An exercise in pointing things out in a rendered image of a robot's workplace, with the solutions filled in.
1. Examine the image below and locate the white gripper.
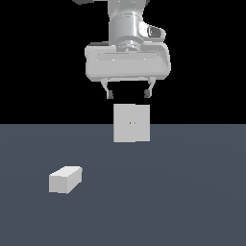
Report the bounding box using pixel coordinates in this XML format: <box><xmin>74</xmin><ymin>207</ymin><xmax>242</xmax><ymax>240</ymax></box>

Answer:
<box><xmin>84</xmin><ymin>41</ymin><xmax>171</xmax><ymax>100</ymax></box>

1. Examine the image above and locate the white box charger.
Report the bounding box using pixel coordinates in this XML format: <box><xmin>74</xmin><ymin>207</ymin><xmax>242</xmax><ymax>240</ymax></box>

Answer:
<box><xmin>48</xmin><ymin>165</ymin><xmax>84</xmax><ymax>195</ymax></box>

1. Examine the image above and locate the white cube held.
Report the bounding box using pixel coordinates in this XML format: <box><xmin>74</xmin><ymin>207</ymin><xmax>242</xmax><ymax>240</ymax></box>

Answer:
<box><xmin>112</xmin><ymin>104</ymin><xmax>151</xmax><ymax>143</ymax></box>

